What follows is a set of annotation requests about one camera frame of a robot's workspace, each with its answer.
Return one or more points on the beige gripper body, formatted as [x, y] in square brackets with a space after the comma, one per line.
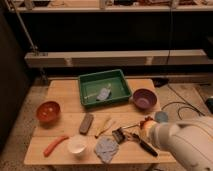
[144, 133]

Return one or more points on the yellow red apple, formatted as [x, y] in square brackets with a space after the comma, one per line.
[143, 123]

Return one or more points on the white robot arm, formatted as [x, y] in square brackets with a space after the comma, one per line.
[190, 141]

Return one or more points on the purple bowl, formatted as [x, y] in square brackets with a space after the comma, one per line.
[144, 99]

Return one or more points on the red bowl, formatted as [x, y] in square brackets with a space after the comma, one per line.
[48, 112]

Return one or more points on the blue cup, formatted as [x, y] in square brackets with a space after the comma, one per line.
[161, 116]

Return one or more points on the metal spatula tool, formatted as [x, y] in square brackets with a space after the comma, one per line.
[120, 135]

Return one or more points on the blue grey cloth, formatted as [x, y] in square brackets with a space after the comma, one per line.
[106, 148]

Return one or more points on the grey scoop in tray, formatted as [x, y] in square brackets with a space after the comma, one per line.
[104, 93]

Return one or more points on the green plastic tray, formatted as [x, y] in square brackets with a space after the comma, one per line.
[91, 84]

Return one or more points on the white cup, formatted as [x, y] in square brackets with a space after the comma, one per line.
[76, 145]

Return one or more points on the wooden table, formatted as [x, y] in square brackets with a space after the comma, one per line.
[66, 93]

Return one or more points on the metal shelf beam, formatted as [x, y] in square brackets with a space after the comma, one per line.
[117, 58]

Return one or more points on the orange carrot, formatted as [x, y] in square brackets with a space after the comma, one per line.
[49, 149]

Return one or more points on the diagonal metal pole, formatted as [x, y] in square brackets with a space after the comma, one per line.
[33, 47]

